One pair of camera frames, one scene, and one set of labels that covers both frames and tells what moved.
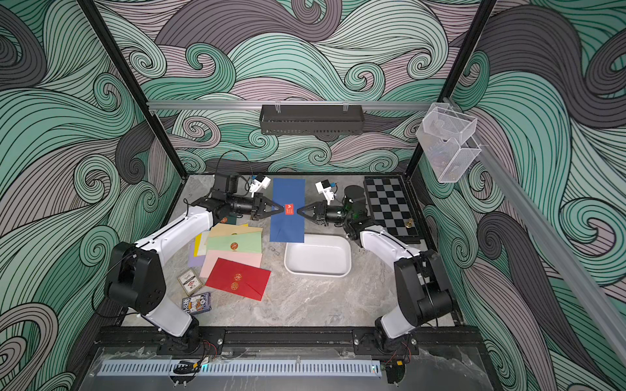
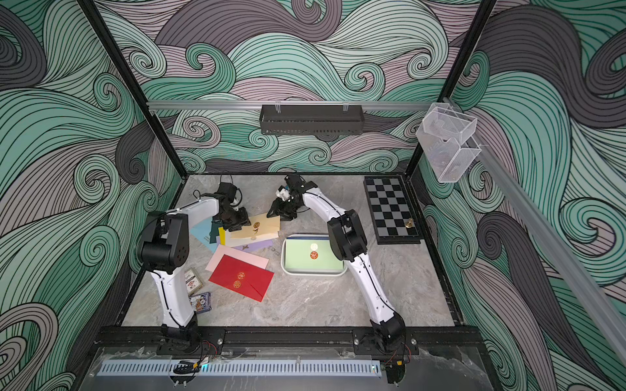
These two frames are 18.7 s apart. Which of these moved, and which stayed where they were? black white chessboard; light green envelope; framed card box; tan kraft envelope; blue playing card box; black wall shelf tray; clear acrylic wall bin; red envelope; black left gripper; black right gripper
Moved: light green envelope; black right gripper; tan kraft envelope; black left gripper
Stayed: blue playing card box; framed card box; black white chessboard; black wall shelf tray; clear acrylic wall bin; red envelope
